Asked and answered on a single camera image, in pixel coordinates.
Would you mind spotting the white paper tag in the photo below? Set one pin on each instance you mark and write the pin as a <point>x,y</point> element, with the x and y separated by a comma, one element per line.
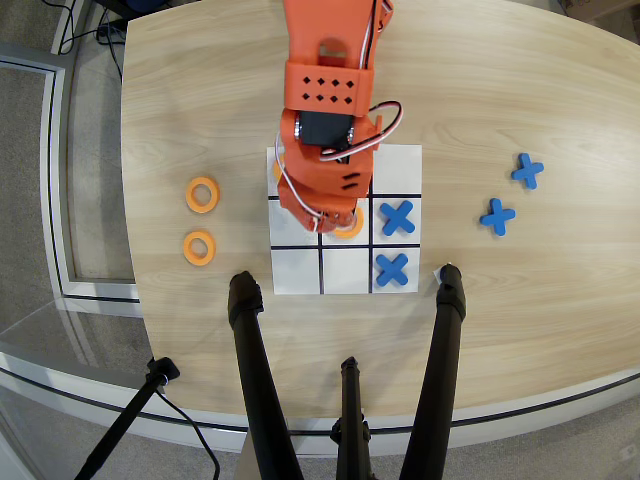
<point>436,275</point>

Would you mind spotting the dark furniture leg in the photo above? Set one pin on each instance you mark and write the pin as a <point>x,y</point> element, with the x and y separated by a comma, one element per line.
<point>120,6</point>

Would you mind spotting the short black tripod leg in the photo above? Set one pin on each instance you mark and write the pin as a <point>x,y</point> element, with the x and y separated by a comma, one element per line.
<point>351,400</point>

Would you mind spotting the thin black stand pole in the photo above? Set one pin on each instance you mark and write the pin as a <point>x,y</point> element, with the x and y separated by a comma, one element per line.
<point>125,420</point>

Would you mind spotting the blue foam cross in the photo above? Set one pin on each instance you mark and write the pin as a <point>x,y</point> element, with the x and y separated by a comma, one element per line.
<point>398,218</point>
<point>498,217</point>
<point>527,171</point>
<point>392,270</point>

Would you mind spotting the orange robot base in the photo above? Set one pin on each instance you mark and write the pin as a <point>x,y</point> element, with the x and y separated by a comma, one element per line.
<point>387,20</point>

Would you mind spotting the white tic-tac-toe board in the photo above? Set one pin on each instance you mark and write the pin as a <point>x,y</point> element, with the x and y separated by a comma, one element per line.
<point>400,170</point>

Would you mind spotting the black power plug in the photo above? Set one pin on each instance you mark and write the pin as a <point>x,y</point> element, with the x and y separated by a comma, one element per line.
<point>107,34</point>

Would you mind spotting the grey metal floor frame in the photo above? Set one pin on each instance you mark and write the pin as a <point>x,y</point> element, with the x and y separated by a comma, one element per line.
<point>55,150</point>

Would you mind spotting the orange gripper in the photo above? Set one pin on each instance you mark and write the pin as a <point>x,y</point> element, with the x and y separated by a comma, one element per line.
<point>311,216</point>

